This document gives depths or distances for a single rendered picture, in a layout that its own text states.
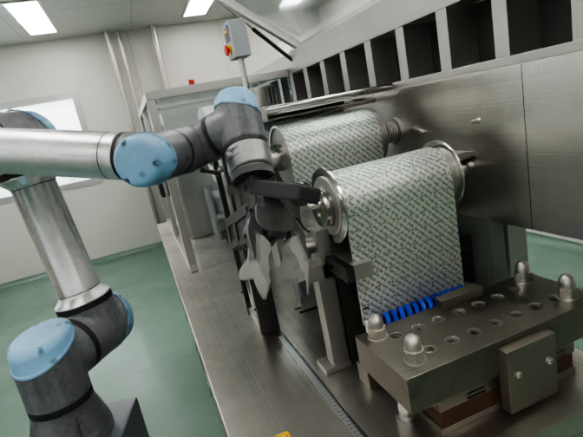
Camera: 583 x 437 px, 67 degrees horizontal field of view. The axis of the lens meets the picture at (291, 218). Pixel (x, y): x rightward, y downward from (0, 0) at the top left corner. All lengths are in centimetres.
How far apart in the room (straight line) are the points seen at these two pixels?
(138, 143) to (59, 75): 572
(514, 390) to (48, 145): 81
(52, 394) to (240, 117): 59
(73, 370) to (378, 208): 64
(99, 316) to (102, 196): 533
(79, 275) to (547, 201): 91
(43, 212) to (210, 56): 558
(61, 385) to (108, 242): 550
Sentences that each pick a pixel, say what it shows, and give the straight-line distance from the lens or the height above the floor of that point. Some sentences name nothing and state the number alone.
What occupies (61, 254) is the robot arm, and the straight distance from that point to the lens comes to 101.
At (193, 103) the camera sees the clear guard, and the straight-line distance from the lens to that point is 176.
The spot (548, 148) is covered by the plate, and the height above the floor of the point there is 129.
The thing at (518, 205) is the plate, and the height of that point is 118.
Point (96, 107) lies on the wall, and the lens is 629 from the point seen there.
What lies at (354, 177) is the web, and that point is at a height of 130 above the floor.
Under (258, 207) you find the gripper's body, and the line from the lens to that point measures 66.
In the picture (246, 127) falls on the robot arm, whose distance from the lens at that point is 73.
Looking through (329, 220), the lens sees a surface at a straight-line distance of 82.
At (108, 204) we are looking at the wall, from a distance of 632.
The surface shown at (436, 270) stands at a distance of 93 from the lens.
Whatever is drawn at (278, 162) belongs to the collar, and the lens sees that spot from 104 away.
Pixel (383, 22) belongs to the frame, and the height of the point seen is 160.
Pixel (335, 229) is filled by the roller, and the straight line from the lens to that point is 83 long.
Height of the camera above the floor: 143
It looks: 13 degrees down
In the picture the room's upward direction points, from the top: 11 degrees counter-clockwise
